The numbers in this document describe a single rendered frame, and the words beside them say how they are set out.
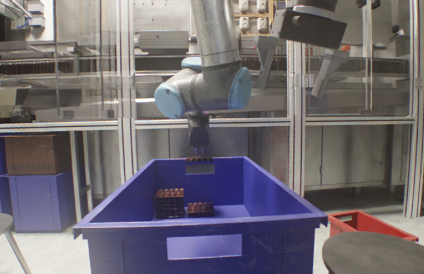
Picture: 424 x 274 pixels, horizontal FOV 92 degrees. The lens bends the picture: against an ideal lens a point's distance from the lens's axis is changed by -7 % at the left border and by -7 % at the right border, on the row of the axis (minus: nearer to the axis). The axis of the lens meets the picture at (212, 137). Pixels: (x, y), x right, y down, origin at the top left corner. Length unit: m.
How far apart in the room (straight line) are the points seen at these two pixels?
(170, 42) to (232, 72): 0.88
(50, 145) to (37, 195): 0.28
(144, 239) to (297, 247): 0.25
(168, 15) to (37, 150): 1.21
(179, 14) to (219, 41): 1.35
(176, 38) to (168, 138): 0.59
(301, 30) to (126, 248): 0.48
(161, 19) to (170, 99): 1.31
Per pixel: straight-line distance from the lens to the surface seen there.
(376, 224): 1.28
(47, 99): 1.98
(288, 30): 0.46
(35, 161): 1.44
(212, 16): 0.47
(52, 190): 1.42
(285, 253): 0.43
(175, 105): 0.53
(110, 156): 1.51
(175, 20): 1.79
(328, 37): 0.50
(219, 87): 0.48
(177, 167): 0.93
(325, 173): 1.69
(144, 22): 1.82
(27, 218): 1.56
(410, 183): 1.67
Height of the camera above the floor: 0.59
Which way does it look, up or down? 4 degrees down
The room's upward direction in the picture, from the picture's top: 1 degrees counter-clockwise
